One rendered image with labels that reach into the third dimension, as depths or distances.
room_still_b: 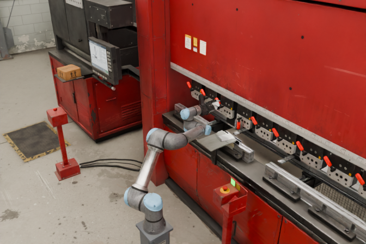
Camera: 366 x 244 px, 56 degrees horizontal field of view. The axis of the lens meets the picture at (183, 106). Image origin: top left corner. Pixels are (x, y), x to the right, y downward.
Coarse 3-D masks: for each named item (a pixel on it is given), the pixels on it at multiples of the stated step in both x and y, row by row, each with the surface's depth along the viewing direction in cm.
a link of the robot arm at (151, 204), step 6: (144, 198) 215; (150, 198) 216; (156, 198) 216; (144, 204) 213; (150, 204) 212; (156, 204) 212; (162, 204) 218; (144, 210) 215; (150, 210) 212; (156, 210) 213; (162, 210) 219; (150, 216) 215; (156, 216) 215
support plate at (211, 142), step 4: (220, 132) 289; (208, 136) 283; (212, 136) 283; (200, 140) 278; (204, 140) 278; (208, 140) 278; (212, 140) 278; (216, 140) 278; (228, 140) 278; (232, 140) 278; (204, 144) 272; (208, 144) 272; (212, 144) 272; (216, 144) 272; (220, 144) 272; (224, 144) 272; (208, 148) 267; (212, 148) 267; (216, 148) 268
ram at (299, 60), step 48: (192, 0) 276; (240, 0) 232; (288, 0) 200; (192, 48) 293; (240, 48) 244; (288, 48) 209; (336, 48) 183; (240, 96) 257; (288, 96) 218; (336, 96) 190; (336, 144) 198
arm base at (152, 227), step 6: (162, 216) 220; (144, 222) 221; (150, 222) 217; (156, 222) 217; (162, 222) 220; (144, 228) 220; (150, 228) 218; (156, 228) 218; (162, 228) 220; (150, 234) 219; (156, 234) 219
